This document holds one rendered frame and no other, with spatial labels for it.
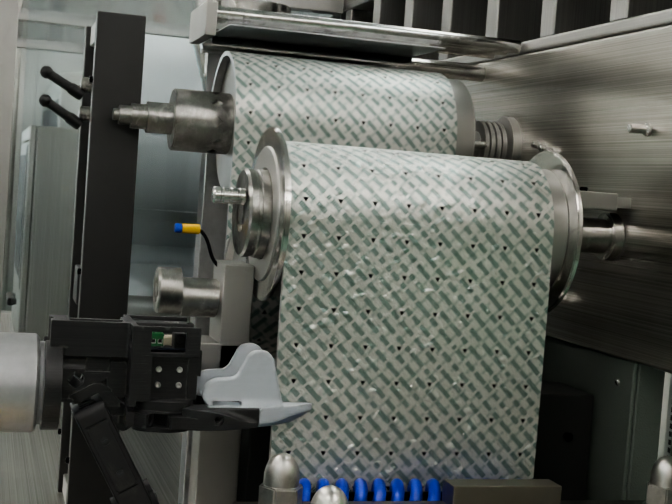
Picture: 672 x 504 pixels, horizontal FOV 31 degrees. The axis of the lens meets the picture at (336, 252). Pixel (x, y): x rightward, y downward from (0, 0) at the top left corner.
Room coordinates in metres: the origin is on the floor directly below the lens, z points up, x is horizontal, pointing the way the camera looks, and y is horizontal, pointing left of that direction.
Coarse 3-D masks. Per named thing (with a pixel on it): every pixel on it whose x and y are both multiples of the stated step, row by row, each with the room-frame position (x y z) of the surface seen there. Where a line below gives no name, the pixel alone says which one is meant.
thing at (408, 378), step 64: (320, 320) 0.97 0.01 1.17; (384, 320) 0.98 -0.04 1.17; (448, 320) 1.00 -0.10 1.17; (512, 320) 1.01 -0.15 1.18; (320, 384) 0.97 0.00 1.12; (384, 384) 0.98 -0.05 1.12; (448, 384) 1.00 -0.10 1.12; (512, 384) 1.02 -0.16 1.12; (320, 448) 0.97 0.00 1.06; (384, 448) 0.98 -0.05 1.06; (448, 448) 1.00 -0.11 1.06; (512, 448) 1.02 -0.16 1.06
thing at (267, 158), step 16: (272, 160) 0.99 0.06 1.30; (272, 176) 0.99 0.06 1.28; (560, 192) 1.04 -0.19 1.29; (560, 208) 1.04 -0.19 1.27; (272, 224) 0.97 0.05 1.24; (560, 224) 1.03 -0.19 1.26; (272, 240) 0.97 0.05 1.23; (560, 240) 1.03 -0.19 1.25; (272, 256) 0.97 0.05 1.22; (560, 256) 1.03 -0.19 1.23; (256, 272) 1.02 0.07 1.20
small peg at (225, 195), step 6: (216, 186) 0.99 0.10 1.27; (216, 192) 0.98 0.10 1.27; (222, 192) 0.98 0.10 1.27; (228, 192) 0.98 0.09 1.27; (234, 192) 0.98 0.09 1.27; (240, 192) 0.99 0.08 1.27; (246, 192) 0.99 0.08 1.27; (216, 198) 0.98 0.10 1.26; (222, 198) 0.98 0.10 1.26; (228, 198) 0.98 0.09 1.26; (234, 198) 0.98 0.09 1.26; (240, 198) 0.99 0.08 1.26; (246, 198) 0.99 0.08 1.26; (234, 204) 0.99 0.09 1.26; (240, 204) 0.99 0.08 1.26
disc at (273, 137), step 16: (272, 128) 1.01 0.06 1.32; (272, 144) 1.00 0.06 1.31; (256, 160) 1.06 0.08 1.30; (288, 160) 0.96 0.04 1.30; (288, 176) 0.95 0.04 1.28; (288, 192) 0.95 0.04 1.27; (288, 208) 0.95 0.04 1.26; (288, 224) 0.95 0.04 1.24; (272, 272) 0.97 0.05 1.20; (256, 288) 1.02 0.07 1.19; (272, 288) 0.97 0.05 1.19
